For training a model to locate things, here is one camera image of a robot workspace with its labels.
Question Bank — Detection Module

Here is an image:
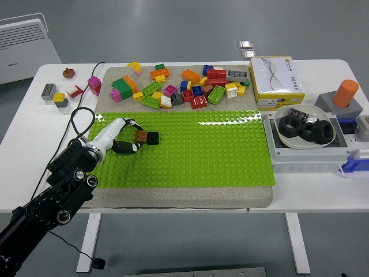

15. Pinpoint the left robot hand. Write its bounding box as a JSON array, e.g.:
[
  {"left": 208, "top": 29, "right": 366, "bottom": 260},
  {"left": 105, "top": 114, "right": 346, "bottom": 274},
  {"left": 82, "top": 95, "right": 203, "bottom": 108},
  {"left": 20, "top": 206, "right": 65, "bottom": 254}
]
[{"left": 91, "top": 117, "right": 145, "bottom": 156}]

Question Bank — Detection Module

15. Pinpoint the black building brick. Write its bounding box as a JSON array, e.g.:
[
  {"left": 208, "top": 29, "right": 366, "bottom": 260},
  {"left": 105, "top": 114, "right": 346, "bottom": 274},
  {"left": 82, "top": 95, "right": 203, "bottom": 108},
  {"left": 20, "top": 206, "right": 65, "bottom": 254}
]
[{"left": 146, "top": 131, "right": 160, "bottom": 146}]

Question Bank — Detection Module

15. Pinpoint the green studded baseplate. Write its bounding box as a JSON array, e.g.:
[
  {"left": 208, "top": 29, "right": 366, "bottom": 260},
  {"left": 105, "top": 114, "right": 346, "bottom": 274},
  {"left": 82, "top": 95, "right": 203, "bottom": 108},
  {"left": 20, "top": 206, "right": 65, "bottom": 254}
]
[{"left": 86, "top": 110, "right": 274, "bottom": 189}]

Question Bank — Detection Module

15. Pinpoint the orange cylinder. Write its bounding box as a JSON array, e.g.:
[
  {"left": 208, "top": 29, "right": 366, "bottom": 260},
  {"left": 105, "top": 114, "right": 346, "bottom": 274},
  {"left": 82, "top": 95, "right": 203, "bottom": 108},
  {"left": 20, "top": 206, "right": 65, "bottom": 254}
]
[{"left": 332, "top": 80, "right": 360, "bottom": 108}]

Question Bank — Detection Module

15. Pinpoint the white panel heater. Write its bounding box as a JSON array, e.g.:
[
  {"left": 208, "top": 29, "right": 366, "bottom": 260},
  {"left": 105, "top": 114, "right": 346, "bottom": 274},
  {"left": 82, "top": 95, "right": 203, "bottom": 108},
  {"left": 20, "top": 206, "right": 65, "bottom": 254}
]
[{"left": 0, "top": 13, "right": 63, "bottom": 85}]

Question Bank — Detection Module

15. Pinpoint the yellow and pink brick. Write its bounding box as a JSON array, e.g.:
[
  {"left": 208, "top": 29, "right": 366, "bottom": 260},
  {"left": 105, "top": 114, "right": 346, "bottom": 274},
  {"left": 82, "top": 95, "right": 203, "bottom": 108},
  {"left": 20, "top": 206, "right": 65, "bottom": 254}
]
[{"left": 126, "top": 61, "right": 143, "bottom": 76}]

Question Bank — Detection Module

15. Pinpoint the grey long brick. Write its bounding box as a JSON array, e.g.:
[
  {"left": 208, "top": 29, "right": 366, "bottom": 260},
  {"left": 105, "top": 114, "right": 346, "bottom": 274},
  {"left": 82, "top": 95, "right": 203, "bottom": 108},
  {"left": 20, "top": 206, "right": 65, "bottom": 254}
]
[
  {"left": 41, "top": 83, "right": 57, "bottom": 100},
  {"left": 226, "top": 70, "right": 249, "bottom": 83}
]

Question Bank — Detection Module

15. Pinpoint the grey and black brick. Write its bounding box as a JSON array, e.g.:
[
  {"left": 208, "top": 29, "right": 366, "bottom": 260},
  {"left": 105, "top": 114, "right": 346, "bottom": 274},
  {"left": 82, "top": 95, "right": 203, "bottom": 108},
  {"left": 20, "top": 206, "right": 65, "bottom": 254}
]
[{"left": 170, "top": 92, "right": 185, "bottom": 107}]

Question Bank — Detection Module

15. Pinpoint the large red brick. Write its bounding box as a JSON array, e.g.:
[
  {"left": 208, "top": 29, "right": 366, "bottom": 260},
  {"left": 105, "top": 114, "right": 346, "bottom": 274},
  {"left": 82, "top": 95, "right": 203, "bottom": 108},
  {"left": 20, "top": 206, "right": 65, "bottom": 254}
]
[{"left": 206, "top": 69, "right": 228, "bottom": 87}]

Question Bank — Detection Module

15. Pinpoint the magenta and pink brick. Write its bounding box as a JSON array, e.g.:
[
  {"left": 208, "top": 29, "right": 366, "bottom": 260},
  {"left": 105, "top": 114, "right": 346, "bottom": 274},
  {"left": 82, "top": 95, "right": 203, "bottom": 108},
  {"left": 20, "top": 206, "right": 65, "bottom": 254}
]
[{"left": 87, "top": 76, "right": 103, "bottom": 96}]

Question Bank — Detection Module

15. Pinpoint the grey socket block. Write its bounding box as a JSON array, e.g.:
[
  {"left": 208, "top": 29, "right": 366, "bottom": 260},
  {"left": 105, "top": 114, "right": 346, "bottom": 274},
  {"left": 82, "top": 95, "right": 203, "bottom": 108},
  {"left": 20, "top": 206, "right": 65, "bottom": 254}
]
[{"left": 354, "top": 115, "right": 369, "bottom": 136}]

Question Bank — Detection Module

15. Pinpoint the thin black cord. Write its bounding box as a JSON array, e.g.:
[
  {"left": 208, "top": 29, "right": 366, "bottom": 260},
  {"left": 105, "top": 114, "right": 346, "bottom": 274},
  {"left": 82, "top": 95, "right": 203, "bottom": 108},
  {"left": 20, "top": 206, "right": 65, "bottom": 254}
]
[{"left": 28, "top": 61, "right": 107, "bottom": 207}]

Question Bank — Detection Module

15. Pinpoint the lime green long brick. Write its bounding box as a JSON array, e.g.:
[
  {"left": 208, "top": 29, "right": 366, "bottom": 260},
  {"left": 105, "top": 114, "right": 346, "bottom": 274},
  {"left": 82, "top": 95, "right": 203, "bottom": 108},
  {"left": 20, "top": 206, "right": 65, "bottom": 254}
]
[
  {"left": 140, "top": 95, "right": 161, "bottom": 110},
  {"left": 206, "top": 85, "right": 226, "bottom": 106},
  {"left": 141, "top": 81, "right": 163, "bottom": 96}
]

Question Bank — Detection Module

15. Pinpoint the white bowl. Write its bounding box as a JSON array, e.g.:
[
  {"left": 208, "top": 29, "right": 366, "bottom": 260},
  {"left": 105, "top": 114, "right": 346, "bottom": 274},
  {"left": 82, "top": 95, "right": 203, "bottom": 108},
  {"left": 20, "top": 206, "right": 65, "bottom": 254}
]
[{"left": 273, "top": 104, "right": 338, "bottom": 150}]

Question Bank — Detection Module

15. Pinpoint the yellow and grey brick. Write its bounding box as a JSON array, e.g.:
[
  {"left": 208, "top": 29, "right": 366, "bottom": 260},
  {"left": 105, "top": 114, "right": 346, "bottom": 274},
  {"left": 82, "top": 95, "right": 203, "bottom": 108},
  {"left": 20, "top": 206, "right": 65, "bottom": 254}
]
[{"left": 52, "top": 92, "right": 69, "bottom": 108}]

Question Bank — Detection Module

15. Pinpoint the large black hex nut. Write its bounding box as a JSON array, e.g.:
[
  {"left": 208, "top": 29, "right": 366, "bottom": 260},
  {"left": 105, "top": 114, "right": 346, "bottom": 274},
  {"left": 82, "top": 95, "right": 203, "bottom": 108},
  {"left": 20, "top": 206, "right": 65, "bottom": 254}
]
[
  {"left": 278, "top": 115, "right": 303, "bottom": 137},
  {"left": 311, "top": 119, "right": 335, "bottom": 144}
]

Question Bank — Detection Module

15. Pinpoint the small black hex nut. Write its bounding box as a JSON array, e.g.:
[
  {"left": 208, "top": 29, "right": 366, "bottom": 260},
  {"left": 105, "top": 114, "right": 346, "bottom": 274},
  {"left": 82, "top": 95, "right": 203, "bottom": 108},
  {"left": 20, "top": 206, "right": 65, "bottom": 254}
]
[{"left": 299, "top": 122, "right": 315, "bottom": 142}]

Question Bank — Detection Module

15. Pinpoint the white zip tie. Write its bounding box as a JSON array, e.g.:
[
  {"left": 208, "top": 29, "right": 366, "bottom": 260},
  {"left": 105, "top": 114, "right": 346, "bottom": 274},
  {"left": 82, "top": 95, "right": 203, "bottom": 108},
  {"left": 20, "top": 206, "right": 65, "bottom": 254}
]
[{"left": 336, "top": 163, "right": 352, "bottom": 180}]

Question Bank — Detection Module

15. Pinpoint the blue clamp part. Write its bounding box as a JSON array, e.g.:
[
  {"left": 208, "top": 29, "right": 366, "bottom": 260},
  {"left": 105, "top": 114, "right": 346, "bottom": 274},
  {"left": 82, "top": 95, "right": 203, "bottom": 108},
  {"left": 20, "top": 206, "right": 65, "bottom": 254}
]
[{"left": 338, "top": 117, "right": 357, "bottom": 135}]

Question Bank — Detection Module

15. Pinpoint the black plug with cord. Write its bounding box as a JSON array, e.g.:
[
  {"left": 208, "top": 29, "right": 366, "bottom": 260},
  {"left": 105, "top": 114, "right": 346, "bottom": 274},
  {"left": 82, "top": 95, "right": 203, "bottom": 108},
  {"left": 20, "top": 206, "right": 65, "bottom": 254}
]
[{"left": 49, "top": 230, "right": 107, "bottom": 269}]

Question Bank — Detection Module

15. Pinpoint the grey junction box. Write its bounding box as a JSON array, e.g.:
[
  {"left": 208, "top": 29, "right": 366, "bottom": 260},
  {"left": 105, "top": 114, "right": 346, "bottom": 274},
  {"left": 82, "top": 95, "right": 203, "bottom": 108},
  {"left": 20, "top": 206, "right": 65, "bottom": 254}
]
[{"left": 262, "top": 111, "right": 352, "bottom": 174}]

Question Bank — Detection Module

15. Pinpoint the orange long brick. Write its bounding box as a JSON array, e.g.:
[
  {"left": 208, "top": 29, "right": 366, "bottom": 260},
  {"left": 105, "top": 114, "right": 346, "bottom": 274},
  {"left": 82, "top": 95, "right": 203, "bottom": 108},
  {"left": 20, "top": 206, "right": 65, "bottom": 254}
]
[
  {"left": 181, "top": 69, "right": 201, "bottom": 84},
  {"left": 149, "top": 68, "right": 171, "bottom": 80}
]

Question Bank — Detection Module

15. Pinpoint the dark circuit board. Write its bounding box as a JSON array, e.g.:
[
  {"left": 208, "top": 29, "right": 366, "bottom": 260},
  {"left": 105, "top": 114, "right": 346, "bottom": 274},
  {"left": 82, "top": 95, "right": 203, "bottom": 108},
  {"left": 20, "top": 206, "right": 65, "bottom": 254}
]
[{"left": 288, "top": 107, "right": 310, "bottom": 119}]

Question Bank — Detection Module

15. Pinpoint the large orange brick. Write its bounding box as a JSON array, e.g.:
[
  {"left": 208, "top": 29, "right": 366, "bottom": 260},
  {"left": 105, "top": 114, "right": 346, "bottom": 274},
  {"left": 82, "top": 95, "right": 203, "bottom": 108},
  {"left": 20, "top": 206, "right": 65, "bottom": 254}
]
[{"left": 122, "top": 75, "right": 140, "bottom": 95}]

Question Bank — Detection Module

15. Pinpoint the white and yellow brick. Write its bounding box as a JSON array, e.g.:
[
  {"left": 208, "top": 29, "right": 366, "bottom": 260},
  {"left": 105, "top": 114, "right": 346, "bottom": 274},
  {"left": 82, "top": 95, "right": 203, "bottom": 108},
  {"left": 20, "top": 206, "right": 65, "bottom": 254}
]
[{"left": 224, "top": 83, "right": 238, "bottom": 98}]

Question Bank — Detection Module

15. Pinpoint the yellow and white cardboard box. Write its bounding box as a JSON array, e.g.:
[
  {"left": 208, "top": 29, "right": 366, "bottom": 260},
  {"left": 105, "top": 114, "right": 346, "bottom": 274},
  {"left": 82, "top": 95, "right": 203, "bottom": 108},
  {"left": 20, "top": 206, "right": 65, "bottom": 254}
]
[{"left": 248, "top": 55, "right": 306, "bottom": 110}]

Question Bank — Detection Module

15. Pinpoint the white table leg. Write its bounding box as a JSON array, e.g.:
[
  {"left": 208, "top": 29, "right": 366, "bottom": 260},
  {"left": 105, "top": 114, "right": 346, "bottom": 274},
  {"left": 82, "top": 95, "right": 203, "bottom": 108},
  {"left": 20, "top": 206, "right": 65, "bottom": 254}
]
[
  {"left": 76, "top": 213, "right": 101, "bottom": 274},
  {"left": 284, "top": 212, "right": 311, "bottom": 274}
]

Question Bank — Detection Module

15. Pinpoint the white and red brick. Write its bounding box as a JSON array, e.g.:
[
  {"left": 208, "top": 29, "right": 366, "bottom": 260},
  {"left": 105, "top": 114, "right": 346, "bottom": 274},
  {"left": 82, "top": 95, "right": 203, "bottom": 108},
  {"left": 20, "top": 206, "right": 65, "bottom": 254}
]
[{"left": 65, "top": 85, "right": 84, "bottom": 99}]

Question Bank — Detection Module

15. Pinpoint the large dark green brick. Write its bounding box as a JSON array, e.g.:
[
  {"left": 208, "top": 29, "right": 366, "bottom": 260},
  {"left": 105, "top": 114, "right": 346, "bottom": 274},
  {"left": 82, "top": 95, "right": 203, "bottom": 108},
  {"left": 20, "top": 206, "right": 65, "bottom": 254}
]
[{"left": 111, "top": 77, "right": 134, "bottom": 100}]

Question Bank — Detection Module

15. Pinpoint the white and orange brick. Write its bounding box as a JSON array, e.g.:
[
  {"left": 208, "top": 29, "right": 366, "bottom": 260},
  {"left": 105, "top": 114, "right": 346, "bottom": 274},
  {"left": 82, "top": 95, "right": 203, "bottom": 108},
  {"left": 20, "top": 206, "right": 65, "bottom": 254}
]
[{"left": 159, "top": 95, "right": 173, "bottom": 110}]

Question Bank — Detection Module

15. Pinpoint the grey block with hole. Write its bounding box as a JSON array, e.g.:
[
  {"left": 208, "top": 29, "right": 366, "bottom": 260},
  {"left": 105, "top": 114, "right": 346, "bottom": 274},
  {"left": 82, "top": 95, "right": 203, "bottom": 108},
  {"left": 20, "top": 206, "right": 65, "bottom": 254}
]
[{"left": 314, "top": 91, "right": 364, "bottom": 118}]

